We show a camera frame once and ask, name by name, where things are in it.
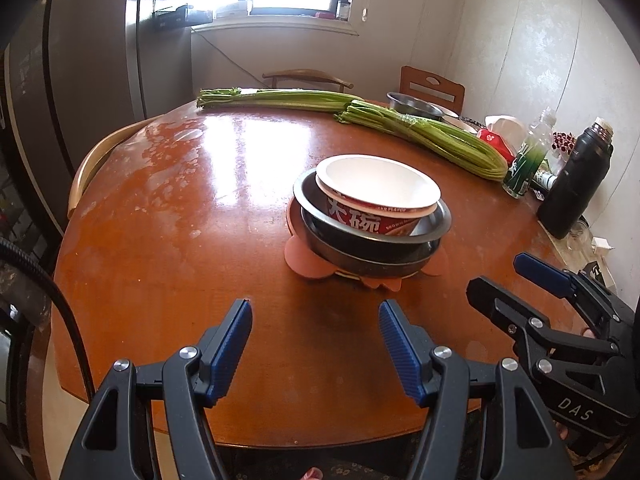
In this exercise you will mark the person's right hand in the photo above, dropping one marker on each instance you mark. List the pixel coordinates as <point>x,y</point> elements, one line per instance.
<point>589,333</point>

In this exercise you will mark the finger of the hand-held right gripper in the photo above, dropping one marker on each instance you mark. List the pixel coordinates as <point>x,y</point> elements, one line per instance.
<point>492,300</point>
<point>542,270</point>

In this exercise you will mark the thick wrapped celery bunch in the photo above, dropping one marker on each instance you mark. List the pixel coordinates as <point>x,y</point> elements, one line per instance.
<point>440,140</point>

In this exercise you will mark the white tissue pack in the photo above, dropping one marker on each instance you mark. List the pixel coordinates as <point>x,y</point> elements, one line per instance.
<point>505,122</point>

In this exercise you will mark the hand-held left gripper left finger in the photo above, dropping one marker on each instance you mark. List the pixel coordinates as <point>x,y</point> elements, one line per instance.
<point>230,345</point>

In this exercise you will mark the black thermos flask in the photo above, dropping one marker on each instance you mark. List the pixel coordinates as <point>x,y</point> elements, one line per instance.
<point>570,195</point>

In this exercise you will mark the thin celery bunch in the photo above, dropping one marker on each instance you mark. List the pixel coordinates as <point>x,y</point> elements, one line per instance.
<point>280,98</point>

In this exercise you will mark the white paper bowl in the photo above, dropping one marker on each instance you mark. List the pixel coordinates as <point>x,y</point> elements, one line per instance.
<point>365,220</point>

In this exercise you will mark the clear glass cup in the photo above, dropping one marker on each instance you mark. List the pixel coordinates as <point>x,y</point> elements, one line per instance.
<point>577,235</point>

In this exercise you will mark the black metal bracket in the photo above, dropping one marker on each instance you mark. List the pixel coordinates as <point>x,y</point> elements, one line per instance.
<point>592,267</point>

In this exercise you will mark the white ceramic bowl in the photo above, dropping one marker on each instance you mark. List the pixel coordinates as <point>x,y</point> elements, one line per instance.
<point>447,110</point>

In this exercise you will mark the round steel plate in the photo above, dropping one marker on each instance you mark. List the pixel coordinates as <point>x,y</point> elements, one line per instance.
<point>360,262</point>

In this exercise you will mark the steel bowl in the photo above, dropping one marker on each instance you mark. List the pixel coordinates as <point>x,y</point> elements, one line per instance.
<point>307,200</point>

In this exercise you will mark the patterned ceramic bowl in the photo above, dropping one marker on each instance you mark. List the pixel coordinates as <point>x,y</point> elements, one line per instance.
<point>465,122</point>

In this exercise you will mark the steel basin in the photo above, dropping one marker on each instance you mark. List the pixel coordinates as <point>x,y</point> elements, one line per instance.
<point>412,105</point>

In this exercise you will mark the small red paper bowl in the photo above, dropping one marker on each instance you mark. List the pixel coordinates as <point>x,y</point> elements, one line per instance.
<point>375,180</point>

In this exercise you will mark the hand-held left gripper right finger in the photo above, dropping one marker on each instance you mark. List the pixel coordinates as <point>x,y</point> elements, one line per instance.
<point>400,350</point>

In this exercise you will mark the black rack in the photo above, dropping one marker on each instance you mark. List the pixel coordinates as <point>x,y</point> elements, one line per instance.
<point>172,17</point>

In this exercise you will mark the small white bottle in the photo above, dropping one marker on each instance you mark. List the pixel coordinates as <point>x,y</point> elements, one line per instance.
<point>544,180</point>

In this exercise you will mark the yellow shell-shaped plate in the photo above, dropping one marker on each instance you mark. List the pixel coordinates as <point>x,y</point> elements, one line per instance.
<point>347,273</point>

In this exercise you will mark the wooden chair with cutout backrest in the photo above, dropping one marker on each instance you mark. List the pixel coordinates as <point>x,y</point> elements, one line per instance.
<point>450,97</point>

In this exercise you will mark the dark curved wooden chair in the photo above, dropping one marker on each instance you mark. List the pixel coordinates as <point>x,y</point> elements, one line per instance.
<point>305,74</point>

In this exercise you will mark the white charger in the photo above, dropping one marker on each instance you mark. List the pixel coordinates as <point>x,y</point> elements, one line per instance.
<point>601,246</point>

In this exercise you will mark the red dotted packet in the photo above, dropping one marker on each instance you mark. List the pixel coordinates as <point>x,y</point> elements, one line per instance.
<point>562,141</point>

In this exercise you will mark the clear bottle with green label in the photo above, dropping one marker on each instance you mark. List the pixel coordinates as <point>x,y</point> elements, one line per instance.
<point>520,175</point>

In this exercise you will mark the white window sill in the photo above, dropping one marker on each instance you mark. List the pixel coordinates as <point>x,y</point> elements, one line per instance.
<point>280,24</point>

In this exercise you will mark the grey refrigerator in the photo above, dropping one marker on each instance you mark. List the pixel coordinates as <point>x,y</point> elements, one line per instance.
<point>90,85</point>

